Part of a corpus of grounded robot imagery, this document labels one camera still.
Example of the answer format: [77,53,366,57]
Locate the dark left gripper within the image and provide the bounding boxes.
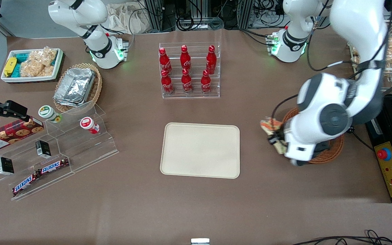
[267,129,331,164]

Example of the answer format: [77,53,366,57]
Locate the triangular sandwich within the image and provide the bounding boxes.
[260,117,288,154]

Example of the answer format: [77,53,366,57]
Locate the round brown wicker basket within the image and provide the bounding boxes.
[281,108,345,165]

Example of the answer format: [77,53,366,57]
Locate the beige rectangular tray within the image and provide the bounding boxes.
[160,122,241,179]

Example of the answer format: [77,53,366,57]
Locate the oval light wicker basket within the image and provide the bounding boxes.
[53,63,103,113]

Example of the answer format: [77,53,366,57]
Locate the red tartan cookie box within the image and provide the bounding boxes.
[0,116,45,153]

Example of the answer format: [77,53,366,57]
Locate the green lid yogurt cup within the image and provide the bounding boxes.
[38,105,62,124]

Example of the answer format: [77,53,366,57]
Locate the white rectangular bin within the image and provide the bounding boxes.
[1,48,64,83]

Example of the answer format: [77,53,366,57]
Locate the yellow snack packet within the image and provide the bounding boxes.
[3,57,17,77]

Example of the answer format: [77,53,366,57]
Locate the small black box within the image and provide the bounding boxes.
[0,157,15,176]
[35,140,52,159]

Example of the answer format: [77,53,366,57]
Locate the clear bag rice crackers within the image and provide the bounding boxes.
[20,47,58,78]

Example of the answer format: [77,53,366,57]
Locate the aluminium foil container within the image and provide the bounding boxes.
[53,68,96,107]

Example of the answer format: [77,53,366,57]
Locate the Snickers chocolate bar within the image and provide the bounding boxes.
[38,158,70,175]
[12,171,41,196]

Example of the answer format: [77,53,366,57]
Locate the red lid yogurt cup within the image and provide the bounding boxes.
[80,117,100,134]

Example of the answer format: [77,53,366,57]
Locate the clear acrylic stepped shelf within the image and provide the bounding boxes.
[0,101,119,201]

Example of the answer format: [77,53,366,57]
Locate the red cola bottle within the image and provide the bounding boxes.
[181,68,193,94]
[206,45,217,75]
[159,47,173,76]
[180,45,192,72]
[161,69,174,95]
[200,69,212,95]

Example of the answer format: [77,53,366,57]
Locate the clear acrylic bottle rack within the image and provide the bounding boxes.
[159,42,221,99]

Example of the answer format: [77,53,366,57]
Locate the black side platform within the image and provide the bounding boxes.
[365,94,392,204]

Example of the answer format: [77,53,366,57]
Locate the beige crumpled cloth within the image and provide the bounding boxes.
[106,2,153,35]

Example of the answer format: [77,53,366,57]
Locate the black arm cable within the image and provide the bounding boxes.
[270,10,387,119]

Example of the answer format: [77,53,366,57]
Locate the aluminium profile frame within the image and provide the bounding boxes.
[143,0,177,33]
[238,0,255,30]

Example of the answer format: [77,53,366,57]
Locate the black floor cable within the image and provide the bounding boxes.
[291,230,392,245]

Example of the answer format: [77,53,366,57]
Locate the black coiled cable bundle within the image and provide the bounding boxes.
[176,0,225,32]

